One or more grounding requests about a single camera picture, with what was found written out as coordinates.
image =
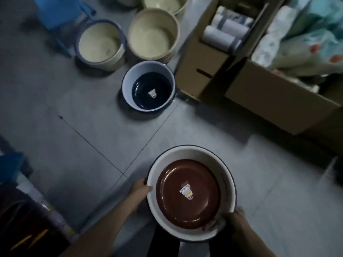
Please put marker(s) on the packaged floral bedding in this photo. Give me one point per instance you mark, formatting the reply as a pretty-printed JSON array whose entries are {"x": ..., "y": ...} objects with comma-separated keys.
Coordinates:
[{"x": 278, "y": 40}]

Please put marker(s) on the person's right thumb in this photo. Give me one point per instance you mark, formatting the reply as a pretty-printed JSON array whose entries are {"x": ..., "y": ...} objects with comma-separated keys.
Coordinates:
[{"x": 227, "y": 214}]

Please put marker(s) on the person's left thumb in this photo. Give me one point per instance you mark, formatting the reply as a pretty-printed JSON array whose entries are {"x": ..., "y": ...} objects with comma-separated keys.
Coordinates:
[{"x": 148, "y": 188}]

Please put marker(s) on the dark bag with yellow items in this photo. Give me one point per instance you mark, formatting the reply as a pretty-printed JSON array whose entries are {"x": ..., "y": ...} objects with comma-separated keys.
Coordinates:
[{"x": 29, "y": 224}]

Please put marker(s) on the blue plastic stool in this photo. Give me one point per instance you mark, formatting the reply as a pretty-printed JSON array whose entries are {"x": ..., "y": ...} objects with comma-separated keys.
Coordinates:
[{"x": 61, "y": 13}]

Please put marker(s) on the small cardboard box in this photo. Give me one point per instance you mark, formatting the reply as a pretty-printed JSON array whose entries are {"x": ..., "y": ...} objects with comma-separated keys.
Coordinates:
[{"x": 211, "y": 58}]

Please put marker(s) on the large cardboard box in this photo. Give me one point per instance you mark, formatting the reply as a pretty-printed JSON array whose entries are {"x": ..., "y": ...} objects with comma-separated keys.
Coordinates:
[{"x": 289, "y": 96}]

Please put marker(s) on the white basin with brown bottom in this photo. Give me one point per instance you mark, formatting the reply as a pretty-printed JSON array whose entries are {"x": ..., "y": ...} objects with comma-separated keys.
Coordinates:
[{"x": 187, "y": 195}]

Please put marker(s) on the stack of cream basins blue-rimmed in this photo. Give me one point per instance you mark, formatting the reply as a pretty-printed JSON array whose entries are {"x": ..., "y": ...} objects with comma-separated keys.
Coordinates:
[{"x": 100, "y": 45}]

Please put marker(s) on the person's right hand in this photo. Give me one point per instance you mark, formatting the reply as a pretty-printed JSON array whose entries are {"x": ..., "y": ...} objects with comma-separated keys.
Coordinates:
[{"x": 238, "y": 222}]

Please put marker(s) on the rolled white grey towel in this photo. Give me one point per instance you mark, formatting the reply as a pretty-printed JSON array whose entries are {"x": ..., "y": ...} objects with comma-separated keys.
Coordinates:
[
  {"x": 230, "y": 16},
  {"x": 235, "y": 28},
  {"x": 222, "y": 40}
]

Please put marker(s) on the white basin with navy bottom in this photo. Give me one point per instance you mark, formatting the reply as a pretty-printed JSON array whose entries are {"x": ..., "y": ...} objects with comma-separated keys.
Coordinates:
[{"x": 150, "y": 86}]

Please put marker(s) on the cream basin with green tint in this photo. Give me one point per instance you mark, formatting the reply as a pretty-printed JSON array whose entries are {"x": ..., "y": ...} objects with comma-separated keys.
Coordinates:
[{"x": 164, "y": 3}]

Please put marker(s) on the blue plastic crate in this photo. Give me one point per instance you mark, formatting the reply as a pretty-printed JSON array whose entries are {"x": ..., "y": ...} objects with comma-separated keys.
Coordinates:
[{"x": 12, "y": 164}]

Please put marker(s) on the person's dark trousers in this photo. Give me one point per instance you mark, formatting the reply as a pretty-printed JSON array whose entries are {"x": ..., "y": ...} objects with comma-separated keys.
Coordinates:
[{"x": 166, "y": 244}]

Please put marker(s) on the person's right forearm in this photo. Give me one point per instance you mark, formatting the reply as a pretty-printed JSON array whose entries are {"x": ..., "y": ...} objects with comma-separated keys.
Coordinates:
[{"x": 254, "y": 244}]

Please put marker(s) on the person's left forearm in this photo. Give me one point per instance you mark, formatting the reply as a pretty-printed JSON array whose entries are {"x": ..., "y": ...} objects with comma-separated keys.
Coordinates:
[{"x": 93, "y": 232}]

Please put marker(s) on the person's left hand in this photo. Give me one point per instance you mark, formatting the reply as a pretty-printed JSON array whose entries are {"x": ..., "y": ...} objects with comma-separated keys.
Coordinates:
[{"x": 137, "y": 194}]

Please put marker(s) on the packaged teal printed bedding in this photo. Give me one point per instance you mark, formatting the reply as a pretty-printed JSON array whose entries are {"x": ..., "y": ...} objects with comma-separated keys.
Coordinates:
[{"x": 313, "y": 37}]

